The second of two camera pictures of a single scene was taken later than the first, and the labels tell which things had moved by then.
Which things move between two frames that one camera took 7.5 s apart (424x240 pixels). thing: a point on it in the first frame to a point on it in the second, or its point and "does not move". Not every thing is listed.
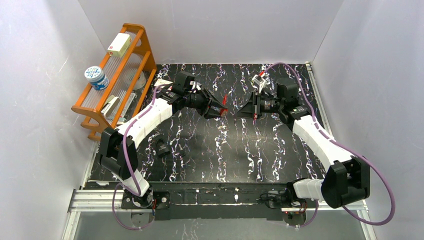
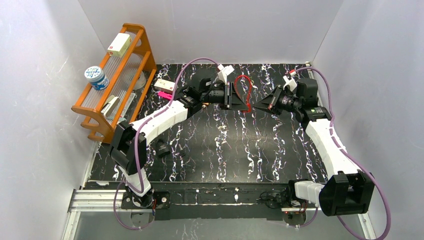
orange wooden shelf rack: (115, 95) does not move
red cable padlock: (223, 112) to (250, 100)
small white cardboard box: (160, 81) does not move
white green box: (119, 45) does not move
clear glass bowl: (141, 81) does not move
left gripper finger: (213, 110) to (236, 103)
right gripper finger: (248, 111) to (267, 103)
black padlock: (163, 148) does not move
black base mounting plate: (219, 206) does not move
